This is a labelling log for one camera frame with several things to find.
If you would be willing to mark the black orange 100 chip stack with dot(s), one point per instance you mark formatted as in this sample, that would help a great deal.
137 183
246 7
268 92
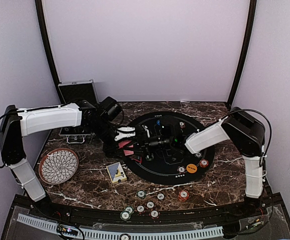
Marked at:
160 196

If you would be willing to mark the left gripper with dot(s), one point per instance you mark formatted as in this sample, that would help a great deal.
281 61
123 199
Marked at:
111 150

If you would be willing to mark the green 20 chip stack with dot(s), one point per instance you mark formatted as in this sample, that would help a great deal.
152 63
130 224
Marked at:
141 194

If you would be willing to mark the black round poker mat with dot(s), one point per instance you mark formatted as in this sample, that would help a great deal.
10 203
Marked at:
163 168

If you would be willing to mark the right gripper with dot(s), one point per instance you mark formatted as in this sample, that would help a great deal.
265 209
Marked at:
143 144

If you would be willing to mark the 100 chips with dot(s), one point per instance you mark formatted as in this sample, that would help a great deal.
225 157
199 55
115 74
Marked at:
182 124
181 169

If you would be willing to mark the floral ceramic plate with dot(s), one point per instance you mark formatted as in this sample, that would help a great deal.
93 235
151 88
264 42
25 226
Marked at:
58 166

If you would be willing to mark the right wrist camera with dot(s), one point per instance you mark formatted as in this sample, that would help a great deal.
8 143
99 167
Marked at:
147 131

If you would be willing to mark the red triangle all-in marker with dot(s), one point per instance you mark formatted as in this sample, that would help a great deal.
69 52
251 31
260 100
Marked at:
137 158

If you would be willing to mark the red 5 chips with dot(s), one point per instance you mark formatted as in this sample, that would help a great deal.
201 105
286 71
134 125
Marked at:
203 163

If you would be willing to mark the fallen 100 chip on duct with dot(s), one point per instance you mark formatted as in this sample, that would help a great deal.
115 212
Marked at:
124 236

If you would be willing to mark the gold blue card box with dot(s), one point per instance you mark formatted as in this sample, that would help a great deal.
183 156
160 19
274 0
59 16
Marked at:
116 173

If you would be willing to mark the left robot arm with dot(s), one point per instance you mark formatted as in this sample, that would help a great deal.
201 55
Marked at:
19 123

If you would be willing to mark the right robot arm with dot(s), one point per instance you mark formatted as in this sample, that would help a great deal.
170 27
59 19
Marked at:
248 136

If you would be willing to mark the red 5 chip stack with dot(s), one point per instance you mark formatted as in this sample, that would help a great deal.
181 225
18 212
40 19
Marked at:
183 195

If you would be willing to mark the white slotted cable duct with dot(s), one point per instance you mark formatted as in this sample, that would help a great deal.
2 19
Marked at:
88 233

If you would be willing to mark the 100 chip on rail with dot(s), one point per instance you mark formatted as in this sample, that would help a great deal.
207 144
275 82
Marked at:
140 209

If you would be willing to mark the fallen green 20 chip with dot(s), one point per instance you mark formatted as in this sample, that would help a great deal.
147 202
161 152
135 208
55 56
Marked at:
129 209
125 215

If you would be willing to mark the orange big blind button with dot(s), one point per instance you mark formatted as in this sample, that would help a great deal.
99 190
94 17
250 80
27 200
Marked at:
191 168

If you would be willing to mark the aluminium poker chip case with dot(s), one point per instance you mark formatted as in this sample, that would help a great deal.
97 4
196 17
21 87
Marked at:
75 91

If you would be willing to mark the red-backed card deck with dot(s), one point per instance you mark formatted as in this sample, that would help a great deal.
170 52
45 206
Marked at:
126 147

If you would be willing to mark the green 20 chips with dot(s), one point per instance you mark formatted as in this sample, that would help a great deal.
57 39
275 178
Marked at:
149 157
198 155

